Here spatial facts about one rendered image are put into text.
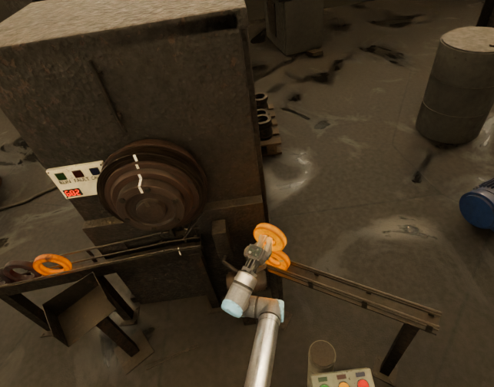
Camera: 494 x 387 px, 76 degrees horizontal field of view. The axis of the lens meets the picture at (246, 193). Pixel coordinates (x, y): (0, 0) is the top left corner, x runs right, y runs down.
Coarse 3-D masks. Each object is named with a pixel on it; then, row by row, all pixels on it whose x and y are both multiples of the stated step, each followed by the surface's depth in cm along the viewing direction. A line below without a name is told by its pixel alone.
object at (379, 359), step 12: (276, 276) 164; (276, 288) 173; (288, 312) 208; (396, 336) 151; (408, 336) 137; (396, 348) 149; (384, 360) 170; (396, 360) 158; (372, 372) 178; (384, 372) 175; (396, 372) 176
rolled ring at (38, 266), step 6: (36, 258) 169; (42, 258) 167; (48, 258) 167; (54, 258) 168; (60, 258) 170; (36, 264) 169; (60, 264) 171; (66, 264) 172; (36, 270) 173; (42, 270) 174; (48, 270) 177; (54, 270) 178; (60, 270) 178; (66, 270) 176
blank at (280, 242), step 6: (258, 228) 139; (264, 228) 136; (270, 228) 136; (276, 228) 136; (258, 234) 142; (264, 234) 139; (270, 234) 137; (276, 234) 135; (282, 234) 136; (276, 240) 138; (282, 240) 136; (276, 246) 141; (282, 246) 139
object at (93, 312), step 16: (80, 288) 163; (96, 288) 169; (48, 304) 155; (64, 304) 161; (80, 304) 164; (96, 304) 163; (112, 304) 155; (48, 320) 147; (64, 320) 160; (80, 320) 158; (96, 320) 157; (64, 336) 153; (80, 336) 152; (112, 336) 178; (128, 336) 197; (144, 336) 208; (128, 352) 196; (144, 352) 201; (128, 368) 195
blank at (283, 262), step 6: (276, 252) 150; (282, 252) 151; (270, 258) 159; (276, 258) 153; (282, 258) 150; (288, 258) 152; (270, 264) 160; (276, 264) 158; (282, 264) 154; (288, 264) 152
